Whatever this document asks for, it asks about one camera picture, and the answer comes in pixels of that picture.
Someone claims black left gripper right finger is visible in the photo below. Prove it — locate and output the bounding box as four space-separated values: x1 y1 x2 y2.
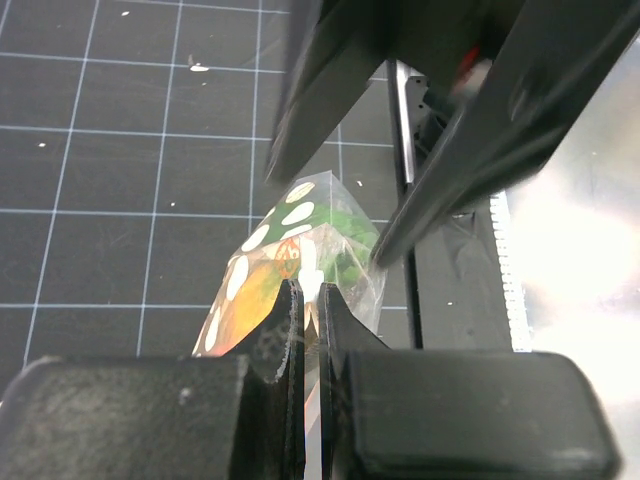
318 284 623 479

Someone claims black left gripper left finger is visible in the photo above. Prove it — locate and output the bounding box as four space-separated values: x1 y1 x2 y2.
1 280 305 479

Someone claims green toy bell pepper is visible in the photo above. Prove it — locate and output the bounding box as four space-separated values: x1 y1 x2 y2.
254 196 378 290

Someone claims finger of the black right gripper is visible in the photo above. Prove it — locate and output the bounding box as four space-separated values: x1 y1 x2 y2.
372 1 639 265
265 1 395 185

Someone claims peach toy fruit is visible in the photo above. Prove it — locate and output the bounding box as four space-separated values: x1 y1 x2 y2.
194 256 284 356

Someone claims clear white-dotted zip bag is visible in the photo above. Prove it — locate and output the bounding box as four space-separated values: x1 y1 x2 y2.
192 169 389 359

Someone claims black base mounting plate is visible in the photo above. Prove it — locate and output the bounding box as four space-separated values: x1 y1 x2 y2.
387 61 517 350

